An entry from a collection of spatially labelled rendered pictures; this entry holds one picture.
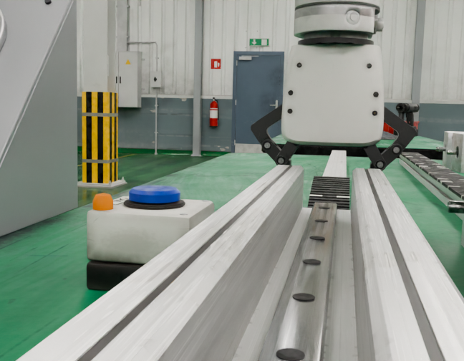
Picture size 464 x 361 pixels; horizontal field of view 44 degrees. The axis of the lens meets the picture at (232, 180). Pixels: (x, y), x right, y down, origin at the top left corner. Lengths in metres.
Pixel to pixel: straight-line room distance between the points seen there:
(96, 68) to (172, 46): 5.22
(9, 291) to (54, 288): 0.03
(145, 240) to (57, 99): 0.36
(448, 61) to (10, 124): 11.24
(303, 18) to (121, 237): 0.28
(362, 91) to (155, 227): 0.26
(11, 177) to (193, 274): 0.49
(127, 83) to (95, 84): 5.07
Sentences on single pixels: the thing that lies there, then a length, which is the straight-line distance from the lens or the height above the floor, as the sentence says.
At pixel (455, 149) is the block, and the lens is 1.56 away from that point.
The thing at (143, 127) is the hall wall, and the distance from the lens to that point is 12.12.
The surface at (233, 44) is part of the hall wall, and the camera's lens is 11.73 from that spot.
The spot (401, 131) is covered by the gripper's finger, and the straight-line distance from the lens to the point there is 0.60.
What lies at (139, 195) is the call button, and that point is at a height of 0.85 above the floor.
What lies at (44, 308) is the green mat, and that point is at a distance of 0.42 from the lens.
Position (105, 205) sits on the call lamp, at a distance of 0.43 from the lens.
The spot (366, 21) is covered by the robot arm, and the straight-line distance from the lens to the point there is 0.58.
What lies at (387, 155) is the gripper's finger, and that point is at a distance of 0.60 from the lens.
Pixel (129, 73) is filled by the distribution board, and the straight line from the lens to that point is 11.96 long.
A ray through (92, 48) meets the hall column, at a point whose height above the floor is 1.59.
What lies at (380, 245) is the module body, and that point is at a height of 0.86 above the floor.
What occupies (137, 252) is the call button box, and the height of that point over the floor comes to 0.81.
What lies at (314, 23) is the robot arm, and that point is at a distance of 0.57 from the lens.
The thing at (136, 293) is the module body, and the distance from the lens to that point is 0.16.
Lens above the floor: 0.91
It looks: 7 degrees down
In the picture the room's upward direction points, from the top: 1 degrees clockwise
